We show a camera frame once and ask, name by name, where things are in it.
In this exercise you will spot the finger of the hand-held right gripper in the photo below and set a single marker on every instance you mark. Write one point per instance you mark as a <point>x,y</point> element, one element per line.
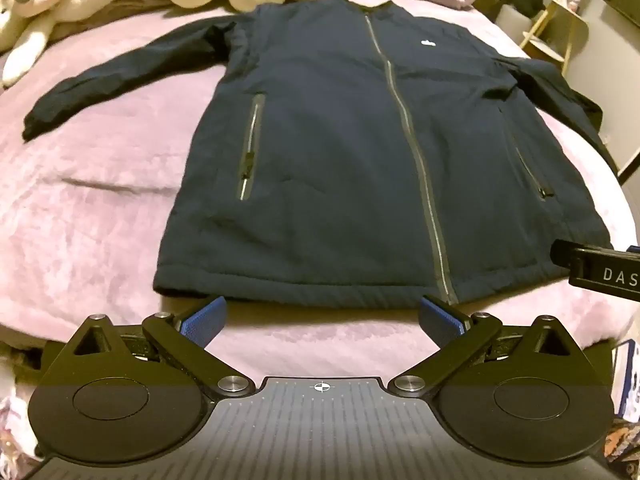
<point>580,252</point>

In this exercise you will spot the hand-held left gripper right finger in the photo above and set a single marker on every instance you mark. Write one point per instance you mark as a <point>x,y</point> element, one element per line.
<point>440,321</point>

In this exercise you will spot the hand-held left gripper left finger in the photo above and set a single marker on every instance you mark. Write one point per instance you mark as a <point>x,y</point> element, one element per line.
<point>202,321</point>

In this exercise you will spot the navy zip jacket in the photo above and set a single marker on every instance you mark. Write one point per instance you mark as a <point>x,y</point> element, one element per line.
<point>340,160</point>

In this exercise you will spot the blue and white box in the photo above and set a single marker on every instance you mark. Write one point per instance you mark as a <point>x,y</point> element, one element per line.
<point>627,380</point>

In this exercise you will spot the pink fleece blanket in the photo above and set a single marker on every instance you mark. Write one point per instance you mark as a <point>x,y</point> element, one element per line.
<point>100,200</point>

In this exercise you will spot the yellow side table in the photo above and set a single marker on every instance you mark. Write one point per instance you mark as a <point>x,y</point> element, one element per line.
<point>555,30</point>

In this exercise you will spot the black cloth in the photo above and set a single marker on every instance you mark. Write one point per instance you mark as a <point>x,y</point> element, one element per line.
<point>522,4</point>

